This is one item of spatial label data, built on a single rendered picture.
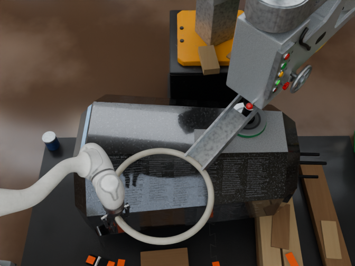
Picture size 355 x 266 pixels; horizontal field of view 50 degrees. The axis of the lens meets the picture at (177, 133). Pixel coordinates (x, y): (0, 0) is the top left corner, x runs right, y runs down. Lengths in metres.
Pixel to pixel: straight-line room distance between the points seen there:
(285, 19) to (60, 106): 2.31
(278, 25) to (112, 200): 0.89
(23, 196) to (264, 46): 1.02
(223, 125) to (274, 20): 0.69
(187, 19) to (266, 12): 1.37
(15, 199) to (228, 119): 1.10
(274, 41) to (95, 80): 2.21
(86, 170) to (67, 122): 1.73
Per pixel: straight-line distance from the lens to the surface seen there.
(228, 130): 1.92
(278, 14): 1.42
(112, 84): 3.39
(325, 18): 1.88
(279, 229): 2.58
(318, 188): 2.91
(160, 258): 2.52
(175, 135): 2.04
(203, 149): 1.90
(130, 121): 2.10
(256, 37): 1.55
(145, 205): 2.09
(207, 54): 2.44
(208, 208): 1.75
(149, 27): 3.85
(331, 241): 2.78
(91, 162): 1.53
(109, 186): 1.45
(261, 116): 2.12
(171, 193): 2.06
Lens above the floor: 2.58
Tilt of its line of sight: 58 degrees down
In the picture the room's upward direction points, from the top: straight up
